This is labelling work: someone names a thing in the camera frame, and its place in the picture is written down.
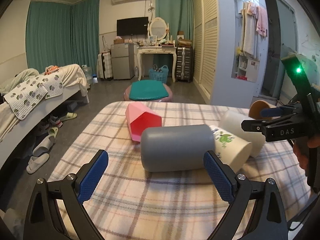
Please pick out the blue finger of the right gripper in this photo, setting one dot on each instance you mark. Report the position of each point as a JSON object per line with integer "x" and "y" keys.
{"x": 271, "y": 112}

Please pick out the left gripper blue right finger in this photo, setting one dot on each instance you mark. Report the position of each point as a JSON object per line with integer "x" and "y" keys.
{"x": 267, "y": 220}

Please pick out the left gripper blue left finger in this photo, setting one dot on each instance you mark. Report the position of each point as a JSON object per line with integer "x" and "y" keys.
{"x": 43, "y": 219}

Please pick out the white plastic cup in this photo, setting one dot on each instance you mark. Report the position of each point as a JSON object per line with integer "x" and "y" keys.
{"x": 231, "y": 122}

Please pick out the tan brown cup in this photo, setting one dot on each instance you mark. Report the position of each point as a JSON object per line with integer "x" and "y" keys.
{"x": 255, "y": 109}

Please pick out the white paper cup green print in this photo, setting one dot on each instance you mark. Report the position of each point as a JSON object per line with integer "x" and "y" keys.
{"x": 230, "y": 149}

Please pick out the grey plastic cup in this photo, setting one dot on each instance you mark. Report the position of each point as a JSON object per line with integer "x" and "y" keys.
{"x": 175, "y": 148}

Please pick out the pink hexagonal cup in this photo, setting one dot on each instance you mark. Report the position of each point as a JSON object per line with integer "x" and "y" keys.
{"x": 140, "y": 117}

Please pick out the person right hand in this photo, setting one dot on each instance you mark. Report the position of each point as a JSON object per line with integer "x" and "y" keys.
{"x": 301, "y": 150}

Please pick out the white slipper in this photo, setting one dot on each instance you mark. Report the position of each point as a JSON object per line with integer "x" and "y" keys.
{"x": 35, "y": 163}

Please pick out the white hanging towel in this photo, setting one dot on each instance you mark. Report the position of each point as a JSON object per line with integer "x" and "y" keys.
{"x": 249, "y": 37}

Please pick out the plaid tablecloth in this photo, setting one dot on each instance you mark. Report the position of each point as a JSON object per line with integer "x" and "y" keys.
{"x": 130, "y": 203}

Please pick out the white louvred wardrobe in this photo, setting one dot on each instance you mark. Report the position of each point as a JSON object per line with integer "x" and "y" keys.
{"x": 215, "y": 47}

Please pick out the black silver suitcase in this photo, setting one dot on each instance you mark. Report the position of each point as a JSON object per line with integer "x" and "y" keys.
{"x": 184, "y": 64}

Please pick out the pink hanging towel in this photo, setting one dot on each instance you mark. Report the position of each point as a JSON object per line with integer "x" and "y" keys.
{"x": 260, "y": 14}

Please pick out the green slipper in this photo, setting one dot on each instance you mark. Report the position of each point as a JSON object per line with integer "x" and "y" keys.
{"x": 68, "y": 116}

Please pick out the blue laundry basket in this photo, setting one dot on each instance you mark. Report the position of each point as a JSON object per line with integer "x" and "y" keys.
{"x": 159, "y": 73}

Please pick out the green seat cushion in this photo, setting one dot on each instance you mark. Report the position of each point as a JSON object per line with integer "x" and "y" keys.
{"x": 146, "y": 90}

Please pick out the floral quilted blanket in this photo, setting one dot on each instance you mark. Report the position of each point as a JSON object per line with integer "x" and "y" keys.
{"x": 28, "y": 94}

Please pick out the bed with cream sheets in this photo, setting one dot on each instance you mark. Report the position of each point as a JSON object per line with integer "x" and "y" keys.
{"x": 13, "y": 130}

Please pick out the oval vanity mirror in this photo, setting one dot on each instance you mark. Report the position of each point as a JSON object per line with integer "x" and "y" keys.
{"x": 159, "y": 28}

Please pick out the green middle curtain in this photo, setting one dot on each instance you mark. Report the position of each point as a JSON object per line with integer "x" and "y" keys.
{"x": 178, "y": 14}

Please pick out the silver mini fridge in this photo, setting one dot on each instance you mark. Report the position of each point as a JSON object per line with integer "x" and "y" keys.
{"x": 123, "y": 61}

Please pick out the black television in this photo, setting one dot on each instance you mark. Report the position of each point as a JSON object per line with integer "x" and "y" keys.
{"x": 132, "y": 26}

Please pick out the water jug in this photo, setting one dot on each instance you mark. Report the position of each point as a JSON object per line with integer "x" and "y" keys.
{"x": 88, "y": 73}

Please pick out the white striped suitcase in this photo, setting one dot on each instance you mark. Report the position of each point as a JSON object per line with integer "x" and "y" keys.
{"x": 104, "y": 66}

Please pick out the green corner curtain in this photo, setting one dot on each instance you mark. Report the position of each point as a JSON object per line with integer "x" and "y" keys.
{"x": 60, "y": 34}

